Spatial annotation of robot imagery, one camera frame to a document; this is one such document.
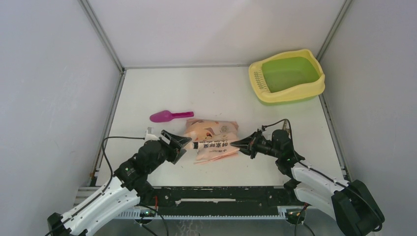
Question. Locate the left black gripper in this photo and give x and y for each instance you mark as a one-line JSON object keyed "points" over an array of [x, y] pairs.
{"points": [[180, 140]]}

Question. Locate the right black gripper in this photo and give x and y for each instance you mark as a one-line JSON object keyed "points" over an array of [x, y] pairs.
{"points": [[248, 145]]}

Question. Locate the magenta plastic scoop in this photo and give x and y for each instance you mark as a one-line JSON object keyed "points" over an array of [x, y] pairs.
{"points": [[166, 116]]}

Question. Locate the pink cat litter bag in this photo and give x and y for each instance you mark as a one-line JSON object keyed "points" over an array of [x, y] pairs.
{"points": [[211, 139]]}

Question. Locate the black sealing clip strip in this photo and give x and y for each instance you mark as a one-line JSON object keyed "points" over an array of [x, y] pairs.
{"points": [[286, 126]]}

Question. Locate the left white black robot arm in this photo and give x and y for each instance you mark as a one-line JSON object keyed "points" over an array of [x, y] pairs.
{"points": [[103, 205]]}

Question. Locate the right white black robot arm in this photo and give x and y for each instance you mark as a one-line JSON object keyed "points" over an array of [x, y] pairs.
{"points": [[350, 204]]}

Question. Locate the yellow green litter box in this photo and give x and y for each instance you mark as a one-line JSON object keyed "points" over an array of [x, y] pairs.
{"points": [[287, 77]]}

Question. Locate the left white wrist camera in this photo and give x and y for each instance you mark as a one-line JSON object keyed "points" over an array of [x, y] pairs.
{"points": [[150, 134]]}

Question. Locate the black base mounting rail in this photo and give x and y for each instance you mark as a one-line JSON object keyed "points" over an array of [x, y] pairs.
{"points": [[221, 200]]}

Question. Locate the white slotted cable duct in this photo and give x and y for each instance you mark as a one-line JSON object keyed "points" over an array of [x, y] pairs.
{"points": [[141, 213]]}

